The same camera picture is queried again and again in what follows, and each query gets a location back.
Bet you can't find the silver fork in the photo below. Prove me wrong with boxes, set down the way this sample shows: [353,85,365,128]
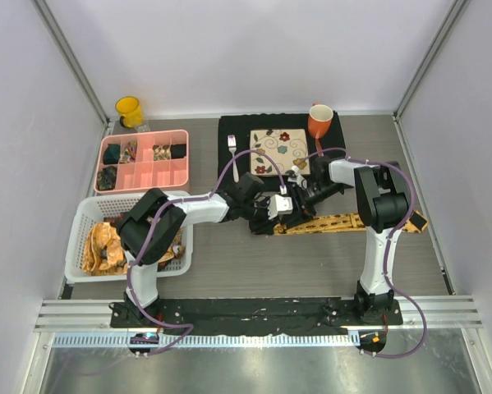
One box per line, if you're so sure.
[228,135,239,183]

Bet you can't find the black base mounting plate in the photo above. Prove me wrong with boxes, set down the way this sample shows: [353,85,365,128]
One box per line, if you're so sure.
[109,295,405,338]

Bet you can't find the beige patterned rolled tie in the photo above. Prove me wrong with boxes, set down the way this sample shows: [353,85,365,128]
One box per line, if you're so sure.
[152,144,172,161]

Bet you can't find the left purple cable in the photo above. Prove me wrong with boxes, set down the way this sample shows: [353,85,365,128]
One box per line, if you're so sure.
[124,149,290,356]

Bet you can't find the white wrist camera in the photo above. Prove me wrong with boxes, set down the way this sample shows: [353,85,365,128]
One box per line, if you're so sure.
[268,194,293,220]
[286,165,308,190]

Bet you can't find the clear plastic cup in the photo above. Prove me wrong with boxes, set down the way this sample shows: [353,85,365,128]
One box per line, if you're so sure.
[134,120,150,133]

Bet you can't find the colourful rolled tie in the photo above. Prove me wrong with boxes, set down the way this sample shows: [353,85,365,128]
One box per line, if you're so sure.
[119,141,137,164]

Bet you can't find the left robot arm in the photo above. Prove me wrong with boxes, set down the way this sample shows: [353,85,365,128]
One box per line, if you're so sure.
[116,173,293,328]

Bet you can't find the orange patterned tie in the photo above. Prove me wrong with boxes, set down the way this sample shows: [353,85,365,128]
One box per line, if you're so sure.
[81,222,127,276]

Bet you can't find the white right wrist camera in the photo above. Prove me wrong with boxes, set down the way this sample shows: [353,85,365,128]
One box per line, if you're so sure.
[286,165,308,190]

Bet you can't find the brown white patterned tie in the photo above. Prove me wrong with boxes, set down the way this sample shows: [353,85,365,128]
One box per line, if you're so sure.
[99,222,186,270]

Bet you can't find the knife with patterned handle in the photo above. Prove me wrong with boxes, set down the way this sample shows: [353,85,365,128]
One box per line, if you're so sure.
[315,139,323,152]

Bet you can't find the pink compartment organizer tray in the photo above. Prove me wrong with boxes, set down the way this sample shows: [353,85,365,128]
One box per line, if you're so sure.
[94,130,190,195]

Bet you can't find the yellow beetle print tie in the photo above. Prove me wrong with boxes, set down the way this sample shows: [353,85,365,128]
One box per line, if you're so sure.
[274,210,429,236]

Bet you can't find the black rolled tie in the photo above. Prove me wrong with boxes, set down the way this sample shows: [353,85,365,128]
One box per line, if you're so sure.
[170,144,188,159]

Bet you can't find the floral square ceramic plate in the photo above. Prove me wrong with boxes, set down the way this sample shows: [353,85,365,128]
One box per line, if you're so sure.
[250,129,310,176]

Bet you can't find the purple cable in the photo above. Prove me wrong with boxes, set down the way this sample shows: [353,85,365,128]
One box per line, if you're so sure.
[124,149,290,356]
[292,147,430,360]

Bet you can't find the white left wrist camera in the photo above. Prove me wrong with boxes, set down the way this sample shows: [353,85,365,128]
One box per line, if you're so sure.
[268,194,293,220]

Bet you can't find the white perforated plastic basket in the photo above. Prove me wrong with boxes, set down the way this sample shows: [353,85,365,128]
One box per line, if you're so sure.
[65,193,194,283]

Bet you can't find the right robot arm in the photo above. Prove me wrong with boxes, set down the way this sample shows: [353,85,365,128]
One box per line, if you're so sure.
[286,157,415,324]

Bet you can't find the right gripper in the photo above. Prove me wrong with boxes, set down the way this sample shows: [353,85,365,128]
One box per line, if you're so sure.
[281,182,342,230]

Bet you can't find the orange mug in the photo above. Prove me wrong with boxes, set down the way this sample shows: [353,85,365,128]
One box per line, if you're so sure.
[307,103,334,140]

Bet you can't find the yellow mug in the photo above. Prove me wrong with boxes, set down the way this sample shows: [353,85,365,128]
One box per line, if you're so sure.
[115,96,144,128]

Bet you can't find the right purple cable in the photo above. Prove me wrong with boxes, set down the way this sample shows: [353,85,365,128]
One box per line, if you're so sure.
[292,147,430,360]

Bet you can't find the dark patterned rolled tie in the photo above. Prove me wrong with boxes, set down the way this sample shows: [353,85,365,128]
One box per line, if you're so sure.
[96,166,117,191]

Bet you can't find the dark green rolled tie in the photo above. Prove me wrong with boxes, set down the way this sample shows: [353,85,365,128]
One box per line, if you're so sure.
[102,144,121,165]

